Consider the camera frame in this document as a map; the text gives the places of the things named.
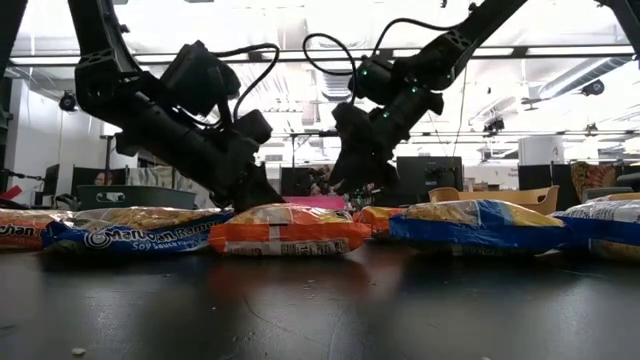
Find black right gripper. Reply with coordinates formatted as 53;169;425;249
327;87;445;199

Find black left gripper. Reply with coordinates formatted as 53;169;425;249
115;94;284;212

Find orange Maruchan noodle pack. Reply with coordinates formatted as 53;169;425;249
353;206;407;240
0;208;71;251
207;202;372;258

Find blue Maruchan noodle pack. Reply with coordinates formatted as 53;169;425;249
388;198;574;255
549;198;640;262
42;206;235;257

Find red plastic bin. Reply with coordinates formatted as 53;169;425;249
283;194;347;211

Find grey plastic bin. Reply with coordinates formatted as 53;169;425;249
77;184;197;211

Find black table mat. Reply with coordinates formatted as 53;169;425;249
0;219;640;360

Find yellow plastic bin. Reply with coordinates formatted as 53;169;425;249
428;184;560;216

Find black cabinet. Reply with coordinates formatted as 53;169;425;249
518;163;571;206

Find small black monitor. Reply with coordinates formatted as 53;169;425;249
42;163;60;207

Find patterned orange cloth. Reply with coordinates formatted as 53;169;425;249
569;160;619;196

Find grey ottoman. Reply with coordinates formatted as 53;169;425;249
581;186;621;202

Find overhead light bar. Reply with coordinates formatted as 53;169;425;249
0;43;640;67

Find black chair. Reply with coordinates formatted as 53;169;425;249
617;172;640;194

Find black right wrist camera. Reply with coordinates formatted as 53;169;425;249
349;53;404;104

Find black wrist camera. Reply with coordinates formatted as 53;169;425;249
158;39;242;119
349;53;404;104

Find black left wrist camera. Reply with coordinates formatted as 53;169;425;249
158;39;242;119

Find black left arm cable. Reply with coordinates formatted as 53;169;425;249
209;42;281;124

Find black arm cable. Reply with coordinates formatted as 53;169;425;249
209;42;281;124
302;17;466;107

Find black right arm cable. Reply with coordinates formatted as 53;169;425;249
302;17;466;107

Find silver air duct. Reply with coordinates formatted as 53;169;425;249
537;56;634;100

